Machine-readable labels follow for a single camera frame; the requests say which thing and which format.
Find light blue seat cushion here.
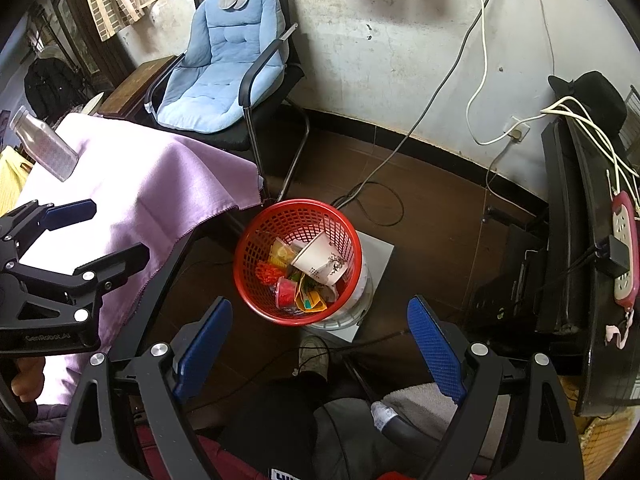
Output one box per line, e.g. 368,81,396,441
157,0,287,135

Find wicker basket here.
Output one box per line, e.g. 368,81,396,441
560,375,636,466

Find beige brick-pattern curtain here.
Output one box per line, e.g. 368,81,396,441
80,0,206,42

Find black office chair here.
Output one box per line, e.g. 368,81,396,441
145,0,311,201

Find purple printed blanket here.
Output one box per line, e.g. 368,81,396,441
15,112,263,421

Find grey power cable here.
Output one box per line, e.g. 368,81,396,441
332,0,503,226

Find grey fleece cloth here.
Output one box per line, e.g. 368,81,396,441
382,382,456,441

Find brown wooden side table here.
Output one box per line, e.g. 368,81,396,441
97,55,178,121

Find grey drinking bottle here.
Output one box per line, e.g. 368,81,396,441
10,107,81,182

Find white plastic bucket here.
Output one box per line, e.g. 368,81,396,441
305,245,375,331

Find red white power strip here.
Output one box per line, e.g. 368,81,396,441
607,190,640,311

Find black hanging jacket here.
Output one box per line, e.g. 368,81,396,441
24,57,83,118

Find white charger cables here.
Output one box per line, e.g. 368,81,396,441
540,96,640,196

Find person's white shoe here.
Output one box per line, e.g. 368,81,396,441
297,335,331,378

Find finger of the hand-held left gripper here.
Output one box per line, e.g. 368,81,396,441
10,243,152,296
0,199,97,261

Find yellow green snack packet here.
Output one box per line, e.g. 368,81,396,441
295,280,328,313

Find person's legs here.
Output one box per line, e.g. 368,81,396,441
220,375,441,480

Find white power cable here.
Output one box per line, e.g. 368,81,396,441
466,0,531,147

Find red plastic mesh basket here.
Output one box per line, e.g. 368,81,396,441
233,200,363,328

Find white paper cup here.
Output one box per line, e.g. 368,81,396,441
290,230,351,287

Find yellow cloth covered chair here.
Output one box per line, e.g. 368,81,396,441
0,150,31,216

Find black cabinet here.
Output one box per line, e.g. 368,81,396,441
537,115,640,418

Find black hat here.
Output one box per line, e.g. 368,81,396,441
547,71,628,133

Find person's left hand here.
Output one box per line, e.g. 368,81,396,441
11,357,47,403

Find black floor box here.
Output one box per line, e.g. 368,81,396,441
462,222,551,333

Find white wall socket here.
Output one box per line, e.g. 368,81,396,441
506,116,532,143

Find yellow orange wrapper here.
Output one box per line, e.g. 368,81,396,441
269,239,293,267

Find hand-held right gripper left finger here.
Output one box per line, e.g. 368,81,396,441
56,296,234,480

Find black power adapter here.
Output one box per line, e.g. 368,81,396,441
595,234,636,278

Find pink plastic jelly cup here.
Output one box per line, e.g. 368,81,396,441
275,279,301,308

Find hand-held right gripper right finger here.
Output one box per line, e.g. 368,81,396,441
406,295,586,480

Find white flat floor board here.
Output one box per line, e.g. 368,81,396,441
307,230,396,346

